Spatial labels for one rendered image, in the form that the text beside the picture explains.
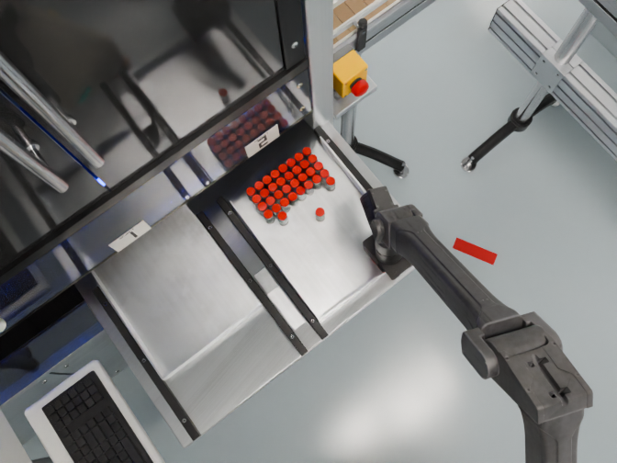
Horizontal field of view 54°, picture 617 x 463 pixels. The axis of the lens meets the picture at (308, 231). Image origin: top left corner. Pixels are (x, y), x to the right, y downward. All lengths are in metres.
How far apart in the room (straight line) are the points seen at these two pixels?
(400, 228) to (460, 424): 1.31
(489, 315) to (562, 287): 1.55
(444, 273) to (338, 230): 0.49
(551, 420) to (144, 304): 0.92
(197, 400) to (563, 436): 0.80
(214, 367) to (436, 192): 1.30
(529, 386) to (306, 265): 0.71
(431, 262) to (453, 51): 1.75
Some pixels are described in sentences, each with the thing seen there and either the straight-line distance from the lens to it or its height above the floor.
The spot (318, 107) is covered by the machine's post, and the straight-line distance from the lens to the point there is 1.38.
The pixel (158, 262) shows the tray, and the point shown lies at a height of 0.88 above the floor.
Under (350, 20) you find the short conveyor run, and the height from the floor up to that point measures 0.97.
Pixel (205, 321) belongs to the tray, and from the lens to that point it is 1.38.
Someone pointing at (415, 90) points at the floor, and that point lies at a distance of 2.54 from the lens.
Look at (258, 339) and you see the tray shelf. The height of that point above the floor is 0.88.
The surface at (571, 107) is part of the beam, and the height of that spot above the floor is 0.46.
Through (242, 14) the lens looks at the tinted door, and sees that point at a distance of 0.97.
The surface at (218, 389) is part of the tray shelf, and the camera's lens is 1.37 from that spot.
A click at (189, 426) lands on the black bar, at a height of 0.90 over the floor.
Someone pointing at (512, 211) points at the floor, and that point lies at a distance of 2.42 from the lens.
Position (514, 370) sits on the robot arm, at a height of 1.46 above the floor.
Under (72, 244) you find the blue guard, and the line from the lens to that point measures 1.21.
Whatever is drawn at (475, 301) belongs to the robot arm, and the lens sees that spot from 0.90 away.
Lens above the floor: 2.23
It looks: 75 degrees down
